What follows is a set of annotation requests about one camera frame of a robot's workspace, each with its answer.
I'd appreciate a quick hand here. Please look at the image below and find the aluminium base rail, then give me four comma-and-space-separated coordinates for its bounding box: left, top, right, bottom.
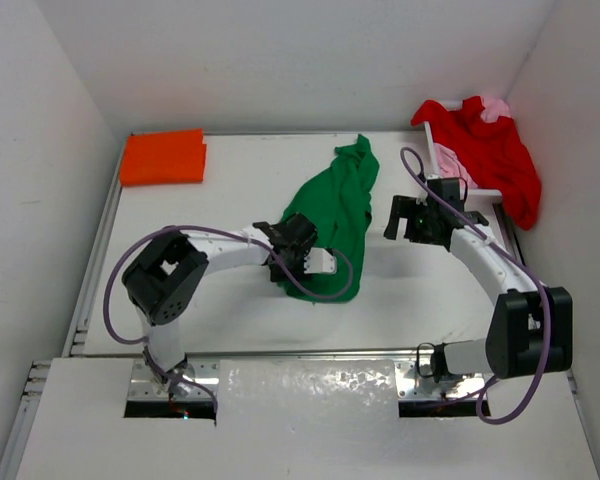
24, 344, 491, 401

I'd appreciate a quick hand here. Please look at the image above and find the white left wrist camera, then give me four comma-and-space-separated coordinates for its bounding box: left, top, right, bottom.
303, 248, 337, 275

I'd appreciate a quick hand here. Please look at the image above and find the red t shirt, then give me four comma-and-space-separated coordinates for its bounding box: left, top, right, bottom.
411, 96, 542, 230

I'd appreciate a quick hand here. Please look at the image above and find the white plastic bin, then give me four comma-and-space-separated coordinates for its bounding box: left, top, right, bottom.
423, 96, 511, 204

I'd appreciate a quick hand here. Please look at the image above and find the pink t shirt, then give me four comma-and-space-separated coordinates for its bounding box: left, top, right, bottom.
434, 143, 478, 189

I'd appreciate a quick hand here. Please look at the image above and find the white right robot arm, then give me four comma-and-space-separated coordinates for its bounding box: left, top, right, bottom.
384, 179, 573, 382

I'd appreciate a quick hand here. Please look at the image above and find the orange t shirt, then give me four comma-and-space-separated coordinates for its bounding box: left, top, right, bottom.
119, 129, 207, 187

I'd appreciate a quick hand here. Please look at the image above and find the green t shirt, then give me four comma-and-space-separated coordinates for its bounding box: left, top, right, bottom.
281, 135, 380, 302

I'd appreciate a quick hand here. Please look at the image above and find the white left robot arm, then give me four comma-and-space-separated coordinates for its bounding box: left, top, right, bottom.
122, 214, 318, 385

